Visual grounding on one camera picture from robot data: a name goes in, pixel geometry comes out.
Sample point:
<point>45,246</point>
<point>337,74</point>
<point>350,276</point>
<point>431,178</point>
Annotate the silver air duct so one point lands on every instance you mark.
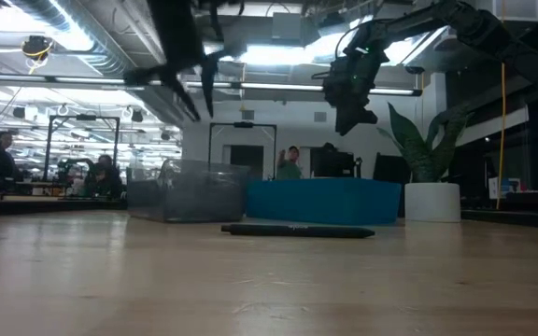
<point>77,37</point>

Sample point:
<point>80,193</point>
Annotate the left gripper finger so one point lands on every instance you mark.
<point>209,84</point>
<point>185,98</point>

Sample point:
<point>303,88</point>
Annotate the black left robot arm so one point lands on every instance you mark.
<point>175,23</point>

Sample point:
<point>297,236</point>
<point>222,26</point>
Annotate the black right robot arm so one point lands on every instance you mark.
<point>484,32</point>

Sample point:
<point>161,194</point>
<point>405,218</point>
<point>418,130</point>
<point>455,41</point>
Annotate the background black robot arm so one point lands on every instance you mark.
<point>66,168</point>

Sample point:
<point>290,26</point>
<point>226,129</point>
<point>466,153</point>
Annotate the long ceiling light tube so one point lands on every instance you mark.
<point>96,80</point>

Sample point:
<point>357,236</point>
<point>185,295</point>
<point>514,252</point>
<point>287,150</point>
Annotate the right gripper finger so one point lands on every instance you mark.
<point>350,121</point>

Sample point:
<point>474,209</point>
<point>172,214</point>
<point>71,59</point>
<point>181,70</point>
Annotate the black pen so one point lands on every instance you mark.
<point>297,231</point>

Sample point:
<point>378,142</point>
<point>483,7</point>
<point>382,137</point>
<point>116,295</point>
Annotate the blue plastic bin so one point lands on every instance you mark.
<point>325,200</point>

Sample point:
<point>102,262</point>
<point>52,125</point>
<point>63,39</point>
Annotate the black monitor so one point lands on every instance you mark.
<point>390,168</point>
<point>332,163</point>

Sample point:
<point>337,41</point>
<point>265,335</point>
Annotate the snake plant in white pot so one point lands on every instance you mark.
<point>430,200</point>

